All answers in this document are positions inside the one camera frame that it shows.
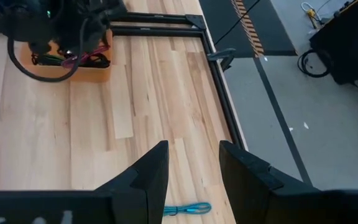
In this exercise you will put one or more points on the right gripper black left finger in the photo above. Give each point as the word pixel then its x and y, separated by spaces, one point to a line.
pixel 141 199

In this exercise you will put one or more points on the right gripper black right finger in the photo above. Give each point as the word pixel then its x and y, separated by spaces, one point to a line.
pixel 250 193

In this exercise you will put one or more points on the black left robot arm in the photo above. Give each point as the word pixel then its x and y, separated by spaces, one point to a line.
pixel 17 21

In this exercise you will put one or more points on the orange plastic bin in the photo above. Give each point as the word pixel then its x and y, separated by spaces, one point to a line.
pixel 89 74

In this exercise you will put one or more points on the black table clamp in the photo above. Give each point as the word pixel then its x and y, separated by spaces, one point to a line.
pixel 222 54

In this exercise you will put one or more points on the black hazard-striped floor mat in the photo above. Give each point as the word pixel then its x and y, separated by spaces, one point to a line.
pixel 275 37

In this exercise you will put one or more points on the black cabinet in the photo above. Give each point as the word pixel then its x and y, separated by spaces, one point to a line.
pixel 346 43

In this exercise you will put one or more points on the yellow plug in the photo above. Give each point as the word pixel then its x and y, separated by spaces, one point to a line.
pixel 311 13

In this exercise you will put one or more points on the black aluminium table frame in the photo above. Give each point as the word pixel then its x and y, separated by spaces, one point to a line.
pixel 219 81

